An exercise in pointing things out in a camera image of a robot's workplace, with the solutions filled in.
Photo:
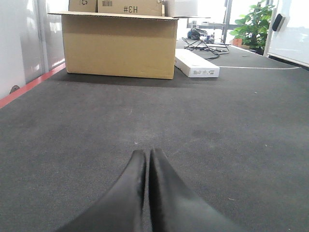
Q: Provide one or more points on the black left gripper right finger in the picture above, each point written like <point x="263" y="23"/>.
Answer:
<point x="174" y="207"/>

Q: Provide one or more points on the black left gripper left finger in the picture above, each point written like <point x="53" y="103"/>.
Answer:
<point x="120" y="208"/>

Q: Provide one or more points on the long white flat box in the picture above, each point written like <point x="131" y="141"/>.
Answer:
<point x="194" y="66"/>

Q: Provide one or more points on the large open cardboard box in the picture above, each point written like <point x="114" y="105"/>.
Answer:
<point x="140" y="46"/>

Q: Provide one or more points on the green potted plant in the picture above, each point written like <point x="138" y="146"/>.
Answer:
<point x="252" y="28"/>

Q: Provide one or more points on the white box behind cartons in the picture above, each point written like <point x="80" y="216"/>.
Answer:
<point x="181" y="8"/>

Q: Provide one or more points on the cardboard box labelled H3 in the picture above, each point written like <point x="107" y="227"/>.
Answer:
<point x="134" y="7"/>

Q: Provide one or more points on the white board with eraser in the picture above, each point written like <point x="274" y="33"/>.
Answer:
<point x="288" y="34"/>

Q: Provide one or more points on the small cardboard box recycling symbol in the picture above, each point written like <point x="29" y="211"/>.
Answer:
<point x="83" y="6"/>

